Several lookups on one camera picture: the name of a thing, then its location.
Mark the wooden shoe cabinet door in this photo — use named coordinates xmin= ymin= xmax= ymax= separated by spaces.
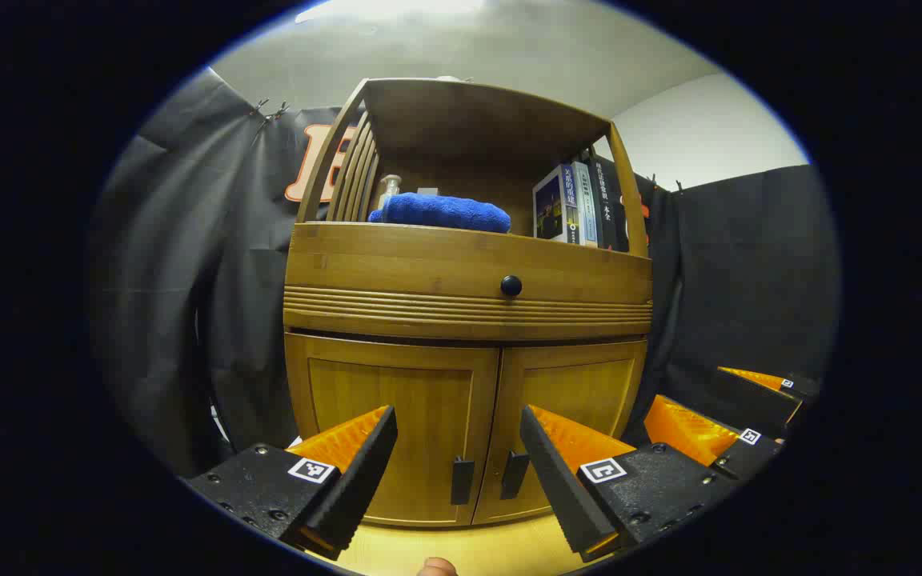
xmin=473 ymin=340 xmax=647 ymax=525
xmin=285 ymin=332 xmax=500 ymax=529

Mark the black door handle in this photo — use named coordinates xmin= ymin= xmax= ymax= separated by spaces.
xmin=500 ymin=450 xmax=531 ymax=501
xmin=451 ymin=456 xmax=475 ymax=506

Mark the wooden double-door shoe cabinet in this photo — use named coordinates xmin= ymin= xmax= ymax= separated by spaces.
xmin=283 ymin=77 xmax=654 ymax=529

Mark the white spine book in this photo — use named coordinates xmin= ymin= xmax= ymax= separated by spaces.
xmin=532 ymin=166 xmax=582 ymax=245

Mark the wooden drawer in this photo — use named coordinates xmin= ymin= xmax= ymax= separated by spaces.
xmin=283 ymin=222 xmax=654 ymax=341

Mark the black spine book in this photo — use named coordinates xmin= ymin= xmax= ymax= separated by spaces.
xmin=589 ymin=156 xmax=631 ymax=253

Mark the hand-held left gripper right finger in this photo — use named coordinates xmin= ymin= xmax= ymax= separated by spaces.
xmin=519 ymin=405 xmax=742 ymax=562

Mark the blue towel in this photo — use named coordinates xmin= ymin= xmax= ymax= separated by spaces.
xmin=367 ymin=193 xmax=512 ymax=234

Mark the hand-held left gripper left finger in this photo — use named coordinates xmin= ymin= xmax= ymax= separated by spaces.
xmin=186 ymin=405 xmax=399 ymax=561

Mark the black backdrop cloth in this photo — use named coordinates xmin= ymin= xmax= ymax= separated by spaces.
xmin=89 ymin=68 xmax=842 ymax=481

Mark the grey spine book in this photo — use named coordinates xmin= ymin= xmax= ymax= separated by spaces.
xmin=571 ymin=162 xmax=599 ymax=247

